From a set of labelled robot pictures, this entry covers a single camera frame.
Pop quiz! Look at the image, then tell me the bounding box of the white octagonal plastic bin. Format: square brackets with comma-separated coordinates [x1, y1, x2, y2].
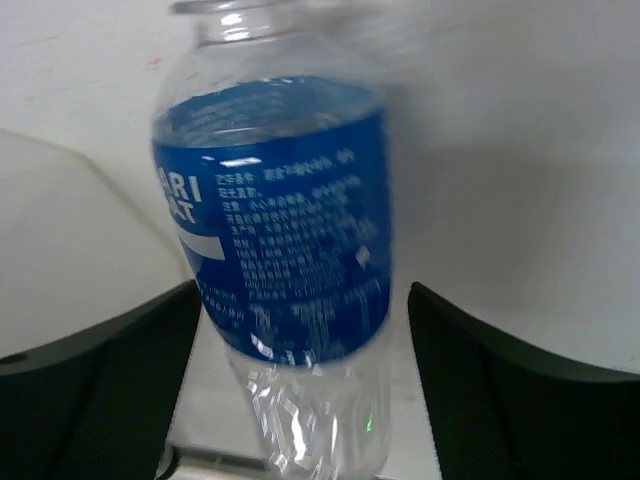
[1, 130, 189, 357]

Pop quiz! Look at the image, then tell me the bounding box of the clear bottle blue label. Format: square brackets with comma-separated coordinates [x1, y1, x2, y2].
[152, 1, 392, 470]

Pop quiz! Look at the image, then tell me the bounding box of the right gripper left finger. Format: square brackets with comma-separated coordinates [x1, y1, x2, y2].
[1, 281, 201, 479]

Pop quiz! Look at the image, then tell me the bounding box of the aluminium front rail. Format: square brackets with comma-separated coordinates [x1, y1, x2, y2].
[164, 440, 442, 479]

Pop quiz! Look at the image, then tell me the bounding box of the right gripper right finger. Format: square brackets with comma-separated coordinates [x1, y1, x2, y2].
[408, 282, 639, 479]

